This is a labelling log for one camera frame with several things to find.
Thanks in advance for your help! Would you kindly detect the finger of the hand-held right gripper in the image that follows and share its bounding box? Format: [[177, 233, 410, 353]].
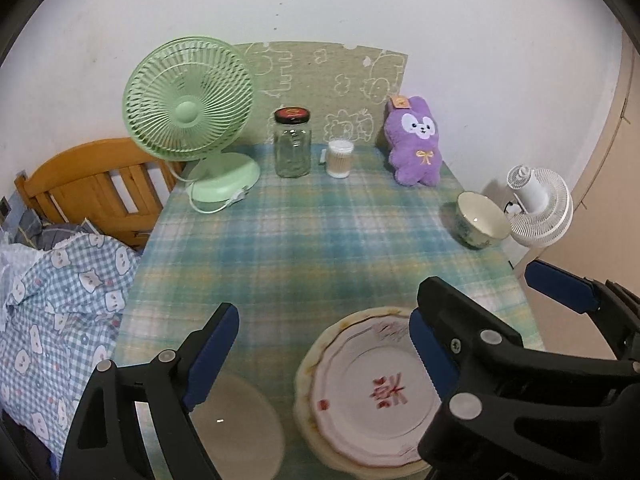
[[525, 260, 608, 316], [417, 276, 640, 480]]

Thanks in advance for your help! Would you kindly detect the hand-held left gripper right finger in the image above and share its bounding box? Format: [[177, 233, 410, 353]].
[[409, 310, 458, 403]]

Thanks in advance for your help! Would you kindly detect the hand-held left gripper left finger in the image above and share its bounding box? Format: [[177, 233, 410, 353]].
[[59, 302, 241, 480]]

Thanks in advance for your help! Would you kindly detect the large floral ceramic bowl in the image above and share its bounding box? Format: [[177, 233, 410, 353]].
[[190, 372, 287, 480]]

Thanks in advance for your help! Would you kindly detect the red patterned white plate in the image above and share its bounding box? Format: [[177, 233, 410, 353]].
[[309, 317, 443, 466]]

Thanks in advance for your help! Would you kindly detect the scalloped yellow floral plate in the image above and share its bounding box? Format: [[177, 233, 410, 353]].
[[292, 305, 436, 478]]

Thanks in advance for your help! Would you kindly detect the white folding fan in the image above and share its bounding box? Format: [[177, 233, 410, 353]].
[[502, 164, 573, 247]]

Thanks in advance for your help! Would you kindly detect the small floral ceramic bowl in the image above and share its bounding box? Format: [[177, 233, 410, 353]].
[[452, 191, 512, 251]]

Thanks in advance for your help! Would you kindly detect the beige door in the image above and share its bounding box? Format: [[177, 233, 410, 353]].
[[512, 30, 640, 361]]

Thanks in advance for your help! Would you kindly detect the plaid tablecloth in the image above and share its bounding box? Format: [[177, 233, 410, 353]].
[[110, 142, 546, 480]]

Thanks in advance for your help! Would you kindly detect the blue checkered printed blanket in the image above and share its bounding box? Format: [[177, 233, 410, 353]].
[[0, 232, 143, 456]]

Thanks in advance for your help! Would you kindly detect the purple plush bunny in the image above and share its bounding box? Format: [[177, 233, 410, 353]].
[[384, 94, 443, 188]]

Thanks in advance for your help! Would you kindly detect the grey cloth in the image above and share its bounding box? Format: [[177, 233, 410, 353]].
[[12, 210, 103, 251]]

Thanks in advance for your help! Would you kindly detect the cotton swab container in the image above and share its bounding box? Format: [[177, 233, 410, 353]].
[[327, 139, 355, 179]]

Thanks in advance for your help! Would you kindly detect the glass jar with dark lid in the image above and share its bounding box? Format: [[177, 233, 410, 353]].
[[273, 106, 313, 179]]

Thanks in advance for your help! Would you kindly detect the wooden bed headboard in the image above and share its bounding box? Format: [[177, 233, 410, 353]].
[[14, 138, 186, 253]]

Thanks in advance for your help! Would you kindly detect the green desk fan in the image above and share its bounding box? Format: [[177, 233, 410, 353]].
[[122, 36, 262, 204]]

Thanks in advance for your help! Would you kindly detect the white fan power cord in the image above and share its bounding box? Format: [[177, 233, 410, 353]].
[[167, 160, 251, 216]]

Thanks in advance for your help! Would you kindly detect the green printed wall mat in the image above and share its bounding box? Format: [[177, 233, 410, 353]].
[[232, 41, 408, 148]]

